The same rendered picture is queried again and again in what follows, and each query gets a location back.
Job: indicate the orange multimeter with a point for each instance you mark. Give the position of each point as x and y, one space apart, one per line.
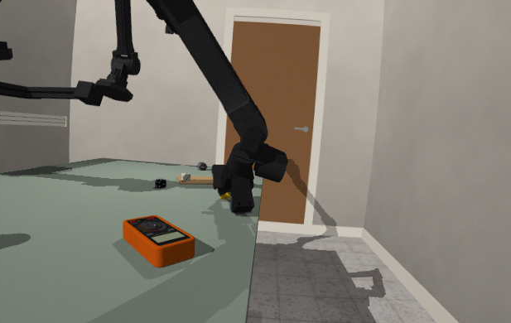
158 241

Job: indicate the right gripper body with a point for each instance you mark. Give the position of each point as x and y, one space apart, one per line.
217 171

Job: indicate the tan flat mat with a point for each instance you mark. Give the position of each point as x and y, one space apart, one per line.
197 180

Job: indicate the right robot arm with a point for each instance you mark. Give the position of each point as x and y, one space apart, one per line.
270 163

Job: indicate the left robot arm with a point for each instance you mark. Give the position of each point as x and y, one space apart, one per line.
122 66

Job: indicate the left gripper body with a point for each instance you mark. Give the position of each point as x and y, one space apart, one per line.
171 29

